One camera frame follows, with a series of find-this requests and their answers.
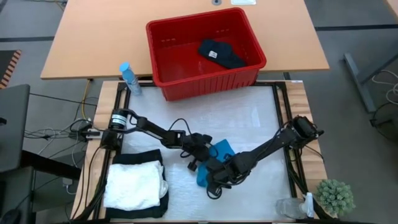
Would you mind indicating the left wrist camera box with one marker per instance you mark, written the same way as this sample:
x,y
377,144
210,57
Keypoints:
x,y
203,138

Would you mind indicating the small green potted plant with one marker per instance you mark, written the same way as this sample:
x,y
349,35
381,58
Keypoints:
x,y
335,196

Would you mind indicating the blue air freshener spray bottle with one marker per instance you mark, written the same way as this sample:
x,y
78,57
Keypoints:
x,y
130,77

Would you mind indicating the white power adapter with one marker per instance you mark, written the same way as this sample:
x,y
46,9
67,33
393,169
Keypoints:
x,y
67,182

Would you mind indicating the dark denim jeans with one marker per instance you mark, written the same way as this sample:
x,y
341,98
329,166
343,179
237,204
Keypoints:
x,y
136,157

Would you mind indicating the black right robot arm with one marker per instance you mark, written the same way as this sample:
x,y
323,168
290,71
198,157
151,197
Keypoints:
x,y
280,140

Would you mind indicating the black metal table frame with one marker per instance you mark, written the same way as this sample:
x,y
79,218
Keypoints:
x,y
289,186

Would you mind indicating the blue garment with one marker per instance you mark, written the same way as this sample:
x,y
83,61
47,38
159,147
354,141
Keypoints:
x,y
224,149

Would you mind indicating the orange wooden desk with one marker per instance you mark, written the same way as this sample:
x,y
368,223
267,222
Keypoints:
x,y
93,37
393,6

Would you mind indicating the dark navy garment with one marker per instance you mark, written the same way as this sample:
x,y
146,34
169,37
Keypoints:
x,y
225,56

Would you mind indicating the white garment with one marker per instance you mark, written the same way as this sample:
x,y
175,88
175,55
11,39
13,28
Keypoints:
x,y
133,186

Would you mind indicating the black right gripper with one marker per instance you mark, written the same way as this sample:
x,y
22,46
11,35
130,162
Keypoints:
x,y
227,171

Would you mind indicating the grey metal desk leg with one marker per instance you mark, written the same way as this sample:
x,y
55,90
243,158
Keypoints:
x,y
357,81

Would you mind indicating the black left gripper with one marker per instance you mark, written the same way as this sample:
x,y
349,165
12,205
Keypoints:
x,y
200,151

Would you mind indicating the black computer mouse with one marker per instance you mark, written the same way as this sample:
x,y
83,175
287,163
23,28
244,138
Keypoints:
x,y
11,216

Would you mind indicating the clear spray bottle white trigger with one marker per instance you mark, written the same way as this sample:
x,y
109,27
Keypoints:
x,y
290,208

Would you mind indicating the black side desk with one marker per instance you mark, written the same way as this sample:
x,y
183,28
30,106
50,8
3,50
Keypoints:
x,y
46,165

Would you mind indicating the white paper sheet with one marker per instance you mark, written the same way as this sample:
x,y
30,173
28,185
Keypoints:
x,y
242,2

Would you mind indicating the red plastic laundry bin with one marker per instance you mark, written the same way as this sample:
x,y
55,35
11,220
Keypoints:
x,y
174,62

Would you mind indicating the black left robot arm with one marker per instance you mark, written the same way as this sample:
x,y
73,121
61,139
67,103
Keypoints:
x,y
149,127

